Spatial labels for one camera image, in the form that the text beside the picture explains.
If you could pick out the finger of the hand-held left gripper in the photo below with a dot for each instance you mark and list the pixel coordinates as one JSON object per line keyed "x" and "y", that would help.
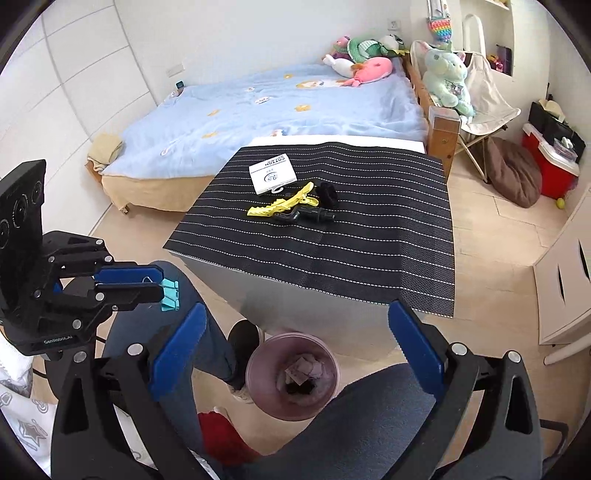
{"x": 129, "y": 273}
{"x": 124, "y": 295}

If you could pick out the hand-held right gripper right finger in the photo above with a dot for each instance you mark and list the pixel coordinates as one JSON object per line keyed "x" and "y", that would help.
{"x": 418, "y": 350}

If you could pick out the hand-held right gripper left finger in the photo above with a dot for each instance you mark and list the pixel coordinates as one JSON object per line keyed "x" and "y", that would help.
{"x": 178, "y": 350}

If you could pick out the teal binder clip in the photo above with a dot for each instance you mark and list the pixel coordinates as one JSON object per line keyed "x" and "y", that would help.
{"x": 170, "y": 295}

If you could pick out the pink plastic waste bin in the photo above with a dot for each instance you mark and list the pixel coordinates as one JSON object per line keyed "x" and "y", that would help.
{"x": 261, "y": 369}

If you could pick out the pink paper packet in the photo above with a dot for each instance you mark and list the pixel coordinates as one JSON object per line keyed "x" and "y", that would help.
{"x": 302, "y": 367}

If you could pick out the yellow hair clip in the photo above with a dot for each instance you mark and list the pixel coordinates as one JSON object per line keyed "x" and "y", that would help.
{"x": 277, "y": 205}

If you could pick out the black hair clip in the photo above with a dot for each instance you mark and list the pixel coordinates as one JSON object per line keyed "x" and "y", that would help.
{"x": 314, "y": 214}

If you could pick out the white sock packaging box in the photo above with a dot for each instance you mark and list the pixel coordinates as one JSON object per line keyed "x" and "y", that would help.
{"x": 272, "y": 175}

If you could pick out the person's left forearm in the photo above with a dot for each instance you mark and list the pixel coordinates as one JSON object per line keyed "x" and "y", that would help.
{"x": 11, "y": 374}

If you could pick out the person's left leg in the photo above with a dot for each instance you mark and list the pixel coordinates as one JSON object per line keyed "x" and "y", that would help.
{"x": 217, "y": 337}

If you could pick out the person's leg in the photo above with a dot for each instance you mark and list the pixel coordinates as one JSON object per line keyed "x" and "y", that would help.
{"x": 217, "y": 337}
{"x": 346, "y": 438}

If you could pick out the person's black shoe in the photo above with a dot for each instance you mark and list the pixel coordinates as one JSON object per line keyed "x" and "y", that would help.
{"x": 242, "y": 337}

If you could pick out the beige bed skirt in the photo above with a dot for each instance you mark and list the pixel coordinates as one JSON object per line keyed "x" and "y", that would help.
{"x": 152, "y": 194}

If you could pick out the red cloth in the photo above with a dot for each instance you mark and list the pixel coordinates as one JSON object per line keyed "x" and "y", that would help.
{"x": 221, "y": 434}

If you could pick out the person's right leg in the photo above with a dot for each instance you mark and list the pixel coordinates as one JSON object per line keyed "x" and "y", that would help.
{"x": 346, "y": 438}

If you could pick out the white low table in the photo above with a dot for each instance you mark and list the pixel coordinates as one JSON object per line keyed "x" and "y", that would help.
{"x": 300, "y": 314}

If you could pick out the beige folded towel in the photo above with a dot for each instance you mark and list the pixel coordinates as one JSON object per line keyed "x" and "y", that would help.
{"x": 104, "y": 150}

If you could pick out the white drawer cabinet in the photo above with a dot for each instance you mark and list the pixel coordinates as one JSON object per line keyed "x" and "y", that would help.
{"x": 568, "y": 286}

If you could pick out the brown bean bag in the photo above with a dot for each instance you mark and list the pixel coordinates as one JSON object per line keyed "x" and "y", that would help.
{"x": 512, "y": 175}

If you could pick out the light blue printed blanket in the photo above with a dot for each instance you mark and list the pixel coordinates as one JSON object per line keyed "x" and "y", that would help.
{"x": 277, "y": 115}

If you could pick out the red cooler box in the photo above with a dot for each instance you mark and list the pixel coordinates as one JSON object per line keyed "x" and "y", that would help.
{"x": 549, "y": 170}

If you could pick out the clear plastic box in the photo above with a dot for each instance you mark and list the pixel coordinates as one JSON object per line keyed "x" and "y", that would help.
{"x": 445, "y": 113}

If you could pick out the white canvas folding chair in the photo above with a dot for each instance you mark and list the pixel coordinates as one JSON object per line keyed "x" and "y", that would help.
{"x": 489, "y": 101}

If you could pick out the black storage bags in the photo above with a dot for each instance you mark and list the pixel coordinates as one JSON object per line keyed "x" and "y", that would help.
{"x": 549, "y": 124}

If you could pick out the straw hat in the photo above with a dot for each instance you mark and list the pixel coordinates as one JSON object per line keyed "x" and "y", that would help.
{"x": 554, "y": 108}

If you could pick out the mint unicorn plush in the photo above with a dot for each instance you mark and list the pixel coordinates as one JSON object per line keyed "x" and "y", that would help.
{"x": 443, "y": 74}

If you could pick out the pink whale plush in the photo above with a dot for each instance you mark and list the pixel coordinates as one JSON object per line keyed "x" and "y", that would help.
{"x": 371, "y": 69}

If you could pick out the white long plush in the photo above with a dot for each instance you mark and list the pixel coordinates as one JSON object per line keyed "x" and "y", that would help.
{"x": 341, "y": 67}

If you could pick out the small red toy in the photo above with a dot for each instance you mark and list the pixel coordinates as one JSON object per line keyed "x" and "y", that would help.
{"x": 495, "y": 62}

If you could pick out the purple box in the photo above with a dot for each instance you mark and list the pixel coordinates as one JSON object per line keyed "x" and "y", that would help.
{"x": 505, "y": 60}

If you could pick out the green striped plush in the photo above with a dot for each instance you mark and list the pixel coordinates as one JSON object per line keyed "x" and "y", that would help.
{"x": 364, "y": 48}

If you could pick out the white duck plush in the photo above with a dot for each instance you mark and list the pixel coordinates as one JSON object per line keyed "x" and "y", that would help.
{"x": 395, "y": 42}

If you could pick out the purple plush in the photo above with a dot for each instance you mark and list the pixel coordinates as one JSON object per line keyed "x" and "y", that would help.
{"x": 342, "y": 44}

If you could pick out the rainbow pop bag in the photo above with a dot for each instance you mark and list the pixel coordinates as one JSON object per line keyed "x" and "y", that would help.
{"x": 439, "y": 25}

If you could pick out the white wall switch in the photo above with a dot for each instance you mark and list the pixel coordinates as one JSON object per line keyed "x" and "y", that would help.
{"x": 175, "y": 69}

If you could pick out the wooden bed frame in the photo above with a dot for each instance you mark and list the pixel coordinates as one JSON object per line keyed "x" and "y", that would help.
{"x": 441, "y": 138}

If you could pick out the white wall outlet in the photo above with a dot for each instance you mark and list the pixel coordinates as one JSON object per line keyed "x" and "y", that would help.
{"x": 395, "y": 24}

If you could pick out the white wall shelf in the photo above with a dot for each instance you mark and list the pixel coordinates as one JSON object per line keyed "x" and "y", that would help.
{"x": 497, "y": 4}

